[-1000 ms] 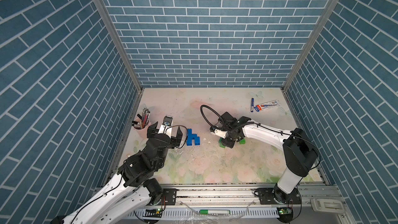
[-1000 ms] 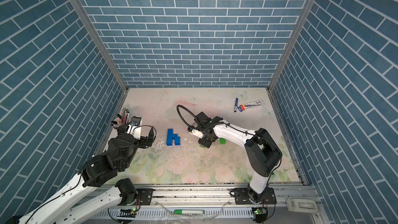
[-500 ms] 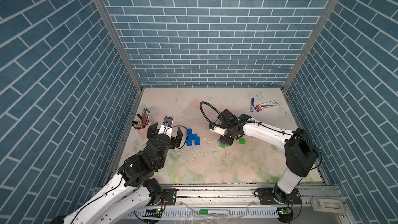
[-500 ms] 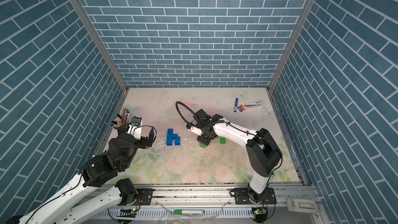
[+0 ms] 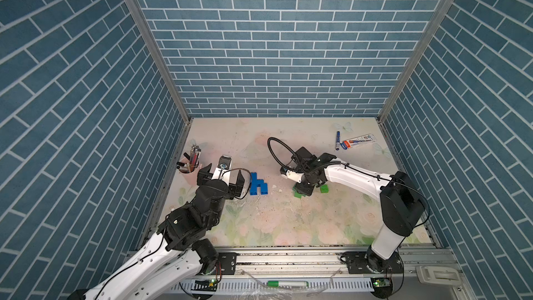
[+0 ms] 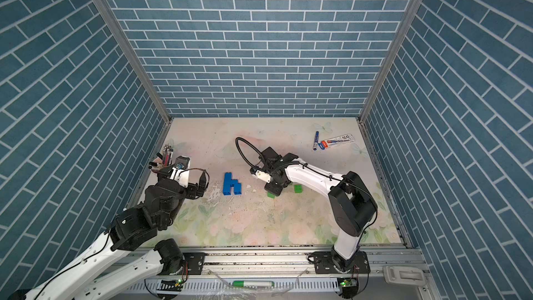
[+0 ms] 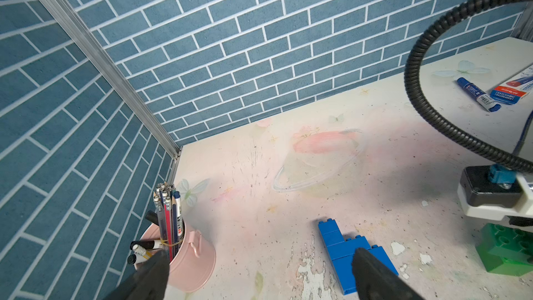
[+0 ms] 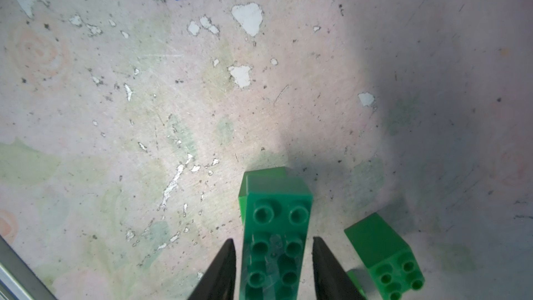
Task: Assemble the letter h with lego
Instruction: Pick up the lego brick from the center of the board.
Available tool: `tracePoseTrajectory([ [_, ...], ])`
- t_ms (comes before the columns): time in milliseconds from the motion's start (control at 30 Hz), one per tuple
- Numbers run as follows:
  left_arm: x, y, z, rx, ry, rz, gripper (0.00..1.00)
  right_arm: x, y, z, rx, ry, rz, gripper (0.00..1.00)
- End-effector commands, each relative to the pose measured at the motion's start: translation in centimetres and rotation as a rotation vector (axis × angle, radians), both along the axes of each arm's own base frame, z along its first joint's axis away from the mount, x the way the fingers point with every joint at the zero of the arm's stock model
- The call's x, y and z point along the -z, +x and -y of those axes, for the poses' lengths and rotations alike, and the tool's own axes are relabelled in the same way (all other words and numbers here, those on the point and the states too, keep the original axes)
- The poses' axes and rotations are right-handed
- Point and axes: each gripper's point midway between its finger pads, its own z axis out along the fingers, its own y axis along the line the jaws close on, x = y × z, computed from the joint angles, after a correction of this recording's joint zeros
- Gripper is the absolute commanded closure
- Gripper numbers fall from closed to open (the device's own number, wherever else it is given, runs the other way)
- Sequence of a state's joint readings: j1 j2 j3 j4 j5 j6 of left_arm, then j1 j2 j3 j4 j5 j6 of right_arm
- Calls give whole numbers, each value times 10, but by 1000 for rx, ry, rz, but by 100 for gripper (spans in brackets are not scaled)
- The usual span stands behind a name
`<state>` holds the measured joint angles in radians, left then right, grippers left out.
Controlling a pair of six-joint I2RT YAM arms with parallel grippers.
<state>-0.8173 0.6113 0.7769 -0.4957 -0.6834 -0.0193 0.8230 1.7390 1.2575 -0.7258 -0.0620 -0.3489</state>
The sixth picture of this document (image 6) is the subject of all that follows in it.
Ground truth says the aluminium front rail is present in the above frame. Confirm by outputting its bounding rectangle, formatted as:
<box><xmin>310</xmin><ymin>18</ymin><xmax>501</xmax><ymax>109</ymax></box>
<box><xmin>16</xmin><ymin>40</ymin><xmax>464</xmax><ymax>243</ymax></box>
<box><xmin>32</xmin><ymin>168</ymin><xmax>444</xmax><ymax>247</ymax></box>
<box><xmin>111</xmin><ymin>247</ymin><xmax>437</xmax><ymax>299</ymax></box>

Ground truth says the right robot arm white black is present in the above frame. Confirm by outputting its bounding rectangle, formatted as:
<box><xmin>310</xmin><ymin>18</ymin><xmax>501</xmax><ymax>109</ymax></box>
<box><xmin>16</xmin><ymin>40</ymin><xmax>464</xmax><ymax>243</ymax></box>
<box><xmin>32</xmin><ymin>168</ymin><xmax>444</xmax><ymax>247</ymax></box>
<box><xmin>250</xmin><ymin>147</ymin><xmax>378</xmax><ymax>272</ymax></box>

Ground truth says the blue marker pen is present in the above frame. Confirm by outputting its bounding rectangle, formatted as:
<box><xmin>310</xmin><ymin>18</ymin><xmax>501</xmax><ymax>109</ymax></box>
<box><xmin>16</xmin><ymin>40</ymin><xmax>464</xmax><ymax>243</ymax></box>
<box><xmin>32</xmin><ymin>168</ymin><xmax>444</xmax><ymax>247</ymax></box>
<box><xmin>313</xmin><ymin>131</ymin><xmax>320</xmax><ymax>151</ymax></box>

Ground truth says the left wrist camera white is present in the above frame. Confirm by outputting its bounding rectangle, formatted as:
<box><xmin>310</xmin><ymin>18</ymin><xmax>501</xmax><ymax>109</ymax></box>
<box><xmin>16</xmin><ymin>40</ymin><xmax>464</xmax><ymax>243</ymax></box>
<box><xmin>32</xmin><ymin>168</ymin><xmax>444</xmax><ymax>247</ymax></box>
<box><xmin>169</xmin><ymin>156</ymin><xmax>191</xmax><ymax>188</ymax></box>

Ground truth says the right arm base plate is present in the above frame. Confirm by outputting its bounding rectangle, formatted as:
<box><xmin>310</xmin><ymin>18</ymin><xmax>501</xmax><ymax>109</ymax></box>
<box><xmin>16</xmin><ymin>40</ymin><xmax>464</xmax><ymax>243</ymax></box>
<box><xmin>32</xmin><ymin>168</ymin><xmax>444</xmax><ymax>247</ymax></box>
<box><xmin>308</xmin><ymin>251</ymin><xmax>371</xmax><ymax>274</ymax></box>

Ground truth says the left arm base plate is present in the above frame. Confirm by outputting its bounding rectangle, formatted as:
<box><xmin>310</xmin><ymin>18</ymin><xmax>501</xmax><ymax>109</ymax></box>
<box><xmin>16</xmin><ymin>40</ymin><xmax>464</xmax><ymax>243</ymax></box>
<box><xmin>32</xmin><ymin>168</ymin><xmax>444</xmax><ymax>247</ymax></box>
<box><xmin>183</xmin><ymin>252</ymin><xmax>206</xmax><ymax>276</ymax></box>

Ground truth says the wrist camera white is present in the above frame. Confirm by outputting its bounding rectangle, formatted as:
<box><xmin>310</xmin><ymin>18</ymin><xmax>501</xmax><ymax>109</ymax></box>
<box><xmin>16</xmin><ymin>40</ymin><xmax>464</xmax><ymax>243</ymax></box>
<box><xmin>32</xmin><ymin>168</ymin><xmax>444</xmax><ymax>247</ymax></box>
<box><xmin>250</xmin><ymin>168</ymin><xmax>271</xmax><ymax>183</ymax></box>
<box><xmin>169</xmin><ymin>156</ymin><xmax>191</xmax><ymax>188</ymax></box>

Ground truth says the bundle of pens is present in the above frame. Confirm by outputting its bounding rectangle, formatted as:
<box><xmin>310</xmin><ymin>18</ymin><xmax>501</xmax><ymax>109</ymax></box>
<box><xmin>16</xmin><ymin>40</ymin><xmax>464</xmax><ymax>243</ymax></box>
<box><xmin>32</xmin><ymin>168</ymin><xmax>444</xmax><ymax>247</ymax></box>
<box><xmin>150</xmin><ymin>144</ymin><xmax>174</xmax><ymax>168</ymax></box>

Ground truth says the white toothpaste tube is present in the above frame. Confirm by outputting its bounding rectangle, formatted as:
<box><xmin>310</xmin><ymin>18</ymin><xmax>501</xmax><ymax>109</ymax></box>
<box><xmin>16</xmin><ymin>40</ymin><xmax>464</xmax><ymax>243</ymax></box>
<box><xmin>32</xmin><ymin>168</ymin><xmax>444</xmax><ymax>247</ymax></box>
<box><xmin>319</xmin><ymin>134</ymin><xmax>355</xmax><ymax>150</ymax></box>

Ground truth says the white plastic handle part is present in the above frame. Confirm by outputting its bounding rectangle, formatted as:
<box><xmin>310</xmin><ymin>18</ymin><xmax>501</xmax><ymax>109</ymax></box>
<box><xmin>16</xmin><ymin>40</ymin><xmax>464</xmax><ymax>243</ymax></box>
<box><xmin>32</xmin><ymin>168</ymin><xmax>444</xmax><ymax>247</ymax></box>
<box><xmin>383</xmin><ymin>265</ymin><xmax>427</xmax><ymax>287</ymax></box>

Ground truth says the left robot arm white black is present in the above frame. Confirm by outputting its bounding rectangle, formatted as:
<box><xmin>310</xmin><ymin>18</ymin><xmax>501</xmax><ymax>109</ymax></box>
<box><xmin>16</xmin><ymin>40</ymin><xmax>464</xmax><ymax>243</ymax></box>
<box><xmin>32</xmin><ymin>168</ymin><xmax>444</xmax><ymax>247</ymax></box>
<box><xmin>10</xmin><ymin>167</ymin><xmax>210</xmax><ymax>299</ymax></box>

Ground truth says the green marker on rail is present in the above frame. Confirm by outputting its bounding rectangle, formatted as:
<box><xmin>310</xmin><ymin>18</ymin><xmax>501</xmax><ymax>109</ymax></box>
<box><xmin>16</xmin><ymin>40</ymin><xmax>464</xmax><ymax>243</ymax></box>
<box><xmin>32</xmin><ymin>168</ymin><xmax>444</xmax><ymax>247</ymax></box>
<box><xmin>232</xmin><ymin>281</ymin><xmax>275</xmax><ymax>288</ymax></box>

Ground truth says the long blue lego brick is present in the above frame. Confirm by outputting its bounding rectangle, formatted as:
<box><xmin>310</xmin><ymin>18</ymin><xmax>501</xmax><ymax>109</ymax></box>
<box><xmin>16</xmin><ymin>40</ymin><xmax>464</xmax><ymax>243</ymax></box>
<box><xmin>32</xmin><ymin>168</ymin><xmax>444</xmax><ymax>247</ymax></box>
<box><xmin>223</xmin><ymin>179</ymin><xmax>239</xmax><ymax>189</ymax></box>

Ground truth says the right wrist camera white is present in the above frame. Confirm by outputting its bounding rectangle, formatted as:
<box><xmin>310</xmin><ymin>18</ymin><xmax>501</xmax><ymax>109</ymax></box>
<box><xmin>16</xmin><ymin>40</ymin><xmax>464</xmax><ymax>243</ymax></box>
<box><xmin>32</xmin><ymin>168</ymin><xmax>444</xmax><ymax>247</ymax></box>
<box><xmin>250</xmin><ymin>168</ymin><xmax>271</xmax><ymax>183</ymax></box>

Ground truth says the pink pen bucket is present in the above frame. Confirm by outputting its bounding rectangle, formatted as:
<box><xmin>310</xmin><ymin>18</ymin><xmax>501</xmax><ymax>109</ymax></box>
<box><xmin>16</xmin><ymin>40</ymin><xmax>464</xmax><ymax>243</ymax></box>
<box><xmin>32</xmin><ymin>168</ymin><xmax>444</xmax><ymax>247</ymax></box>
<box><xmin>149</xmin><ymin>162</ymin><xmax>165</xmax><ymax>174</ymax></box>

